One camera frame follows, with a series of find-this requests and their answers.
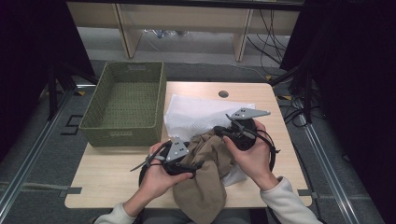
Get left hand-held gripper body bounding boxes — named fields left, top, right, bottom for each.
left=162, top=136, right=191, bottom=176

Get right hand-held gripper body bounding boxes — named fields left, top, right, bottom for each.
left=222, top=107, right=271, bottom=152

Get beige garment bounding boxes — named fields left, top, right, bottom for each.
left=172, top=129, right=237, bottom=224

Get white mesh laundry bag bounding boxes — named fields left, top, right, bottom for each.
left=163, top=93, right=256, bottom=188

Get green woven basket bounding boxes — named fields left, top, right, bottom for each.
left=78, top=61, right=167, bottom=147

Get person's right hand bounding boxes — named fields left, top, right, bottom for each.
left=222, top=119, right=279, bottom=191

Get person's left hand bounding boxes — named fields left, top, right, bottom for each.
left=138, top=142, right=194, bottom=204

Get person's legs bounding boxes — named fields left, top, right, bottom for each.
left=141, top=208, right=251, bottom=224

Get black metal stand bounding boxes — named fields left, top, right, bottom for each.
left=46, top=60, right=99, bottom=120
left=269, top=62, right=316, bottom=124

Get grey tape strip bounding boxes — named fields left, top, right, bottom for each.
left=0, top=181, right=82, bottom=195
left=297, top=189, right=319, bottom=199

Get clear plastic bag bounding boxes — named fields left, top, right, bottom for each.
left=144, top=29, right=190, bottom=39

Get dark curtain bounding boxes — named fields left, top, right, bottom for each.
left=279, top=0, right=396, bottom=223
left=0, top=0, right=94, bottom=162

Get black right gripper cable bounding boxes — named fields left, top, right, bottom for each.
left=255, top=129, right=281, bottom=172

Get black floor cables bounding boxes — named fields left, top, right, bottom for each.
left=276, top=92, right=316, bottom=129

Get metal floor rail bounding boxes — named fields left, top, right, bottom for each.
left=0, top=83, right=94, bottom=216
left=298, top=115, right=362, bottom=224

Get black hanging cables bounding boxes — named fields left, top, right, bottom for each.
left=246, top=8, right=290, bottom=68

